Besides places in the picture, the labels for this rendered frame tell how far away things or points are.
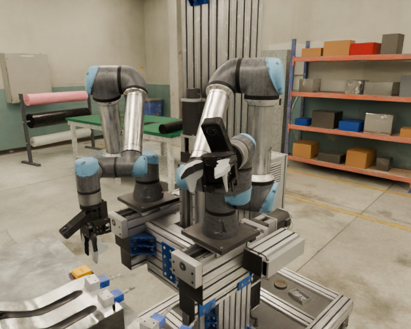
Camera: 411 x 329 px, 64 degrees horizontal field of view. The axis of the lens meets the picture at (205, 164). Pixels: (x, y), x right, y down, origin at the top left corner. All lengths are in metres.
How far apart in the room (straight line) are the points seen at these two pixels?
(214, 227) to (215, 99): 0.48
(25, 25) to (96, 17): 1.60
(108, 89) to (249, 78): 0.60
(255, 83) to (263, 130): 0.16
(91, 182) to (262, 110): 0.60
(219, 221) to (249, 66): 0.56
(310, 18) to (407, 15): 1.47
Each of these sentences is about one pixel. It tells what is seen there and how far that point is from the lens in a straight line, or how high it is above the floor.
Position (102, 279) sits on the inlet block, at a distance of 1.33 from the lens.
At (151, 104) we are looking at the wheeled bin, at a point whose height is 0.83.
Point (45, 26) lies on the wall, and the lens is 8.07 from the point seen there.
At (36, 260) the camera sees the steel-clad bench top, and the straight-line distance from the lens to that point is 1.76.
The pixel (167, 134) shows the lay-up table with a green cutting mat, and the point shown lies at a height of 0.90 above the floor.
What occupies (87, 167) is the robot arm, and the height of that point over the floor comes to 1.34.
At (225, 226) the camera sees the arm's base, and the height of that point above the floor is 1.09.
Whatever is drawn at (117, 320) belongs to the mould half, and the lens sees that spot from 1.23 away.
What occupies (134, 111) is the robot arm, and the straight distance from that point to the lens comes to 1.29.
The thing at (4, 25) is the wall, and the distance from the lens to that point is 7.79.
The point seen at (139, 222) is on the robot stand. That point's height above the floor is 0.96.
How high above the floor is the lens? 1.64
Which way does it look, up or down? 16 degrees down
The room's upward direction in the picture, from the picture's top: straight up
